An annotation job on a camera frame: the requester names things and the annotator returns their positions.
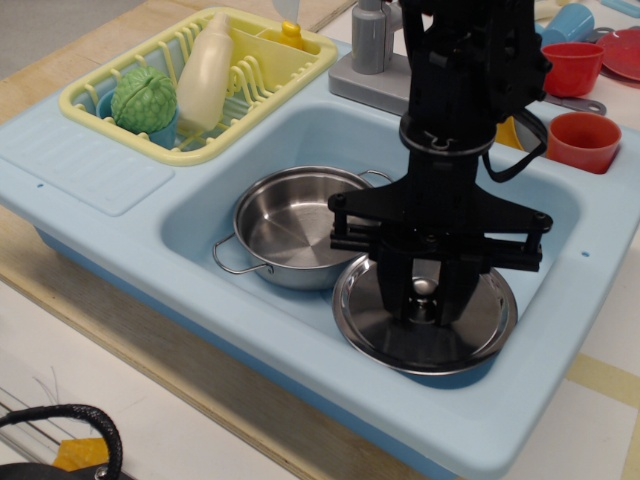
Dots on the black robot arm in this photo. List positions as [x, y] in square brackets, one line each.
[473, 64]

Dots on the light blue toy sink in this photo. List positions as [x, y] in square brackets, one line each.
[153, 226]

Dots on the orange plastic cup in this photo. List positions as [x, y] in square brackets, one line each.
[583, 140]

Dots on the round steel pot lid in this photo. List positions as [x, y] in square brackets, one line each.
[417, 345]

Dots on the cream plastic bottle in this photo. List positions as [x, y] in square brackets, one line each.
[202, 86]

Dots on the small steel pot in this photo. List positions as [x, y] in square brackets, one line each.
[283, 224]

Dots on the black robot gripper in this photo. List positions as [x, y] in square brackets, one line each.
[437, 211]

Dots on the blue cup in rack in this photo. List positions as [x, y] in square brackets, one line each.
[164, 137]

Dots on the yellow dish brush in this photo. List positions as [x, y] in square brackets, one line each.
[506, 134]

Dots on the blue plastic cup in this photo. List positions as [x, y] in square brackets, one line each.
[572, 22]

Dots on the green toy cabbage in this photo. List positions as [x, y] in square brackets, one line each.
[144, 101]

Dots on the yellow tape piece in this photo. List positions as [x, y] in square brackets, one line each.
[76, 454]

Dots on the yellow dish drying rack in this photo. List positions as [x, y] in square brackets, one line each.
[264, 75]

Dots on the grey toy faucet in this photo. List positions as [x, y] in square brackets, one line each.
[372, 73]

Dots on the red plastic plate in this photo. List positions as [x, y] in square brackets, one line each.
[621, 52]

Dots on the grey toy utensil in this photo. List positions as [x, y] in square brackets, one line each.
[577, 104]

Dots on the small yellow bottle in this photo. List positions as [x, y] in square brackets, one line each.
[290, 35]

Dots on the red cup with handle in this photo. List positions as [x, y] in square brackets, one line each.
[575, 68]

